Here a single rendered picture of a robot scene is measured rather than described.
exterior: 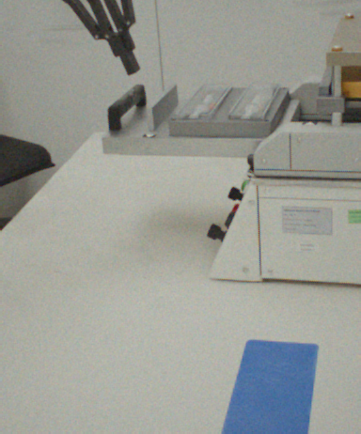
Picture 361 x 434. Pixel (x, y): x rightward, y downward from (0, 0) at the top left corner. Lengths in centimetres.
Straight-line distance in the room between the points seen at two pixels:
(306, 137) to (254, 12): 164
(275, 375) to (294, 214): 26
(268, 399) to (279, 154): 36
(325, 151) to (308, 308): 23
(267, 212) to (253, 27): 163
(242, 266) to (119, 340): 23
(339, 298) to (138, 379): 34
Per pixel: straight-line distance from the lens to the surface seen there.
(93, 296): 123
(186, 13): 277
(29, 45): 297
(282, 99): 130
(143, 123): 131
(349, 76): 118
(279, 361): 105
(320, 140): 112
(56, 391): 104
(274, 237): 118
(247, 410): 97
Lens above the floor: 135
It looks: 23 degrees down
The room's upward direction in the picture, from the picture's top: 5 degrees counter-clockwise
